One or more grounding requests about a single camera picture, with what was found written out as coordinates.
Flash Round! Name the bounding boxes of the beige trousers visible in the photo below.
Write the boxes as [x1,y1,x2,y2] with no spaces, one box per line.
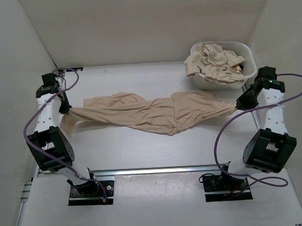
[60,90,236,136]

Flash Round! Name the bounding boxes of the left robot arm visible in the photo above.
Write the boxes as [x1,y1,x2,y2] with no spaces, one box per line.
[24,73,100,196]

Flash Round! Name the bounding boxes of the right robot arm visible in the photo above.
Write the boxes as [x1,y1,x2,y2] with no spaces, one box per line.
[218,66,297,190]

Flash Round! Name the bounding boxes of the white plastic laundry basket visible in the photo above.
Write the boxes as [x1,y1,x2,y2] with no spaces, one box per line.
[190,40,257,90]

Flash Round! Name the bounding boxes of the blue label sticker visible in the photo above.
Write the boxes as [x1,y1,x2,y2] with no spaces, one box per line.
[66,67,83,72]

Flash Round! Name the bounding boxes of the beige clothes pile in basket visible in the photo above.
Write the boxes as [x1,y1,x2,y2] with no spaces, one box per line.
[184,41,245,85]

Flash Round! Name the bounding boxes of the right aluminium rail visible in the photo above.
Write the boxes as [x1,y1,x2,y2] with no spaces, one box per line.
[241,84,260,130]

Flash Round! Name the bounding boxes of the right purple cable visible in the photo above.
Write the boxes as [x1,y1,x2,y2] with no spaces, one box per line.
[212,72,302,198]

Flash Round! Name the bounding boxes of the purple cable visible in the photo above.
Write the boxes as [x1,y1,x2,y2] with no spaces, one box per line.
[212,72,302,198]
[21,66,108,202]

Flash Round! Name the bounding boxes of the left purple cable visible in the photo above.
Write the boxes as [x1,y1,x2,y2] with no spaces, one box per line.
[21,66,108,202]

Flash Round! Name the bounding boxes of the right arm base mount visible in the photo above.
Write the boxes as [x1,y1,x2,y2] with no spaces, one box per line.
[198,173,253,203]

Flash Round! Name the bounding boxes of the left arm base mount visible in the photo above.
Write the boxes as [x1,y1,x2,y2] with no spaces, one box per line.
[68,180,115,206]

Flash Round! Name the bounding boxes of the front aluminium rail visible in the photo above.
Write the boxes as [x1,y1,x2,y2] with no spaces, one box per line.
[93,165,219,177]

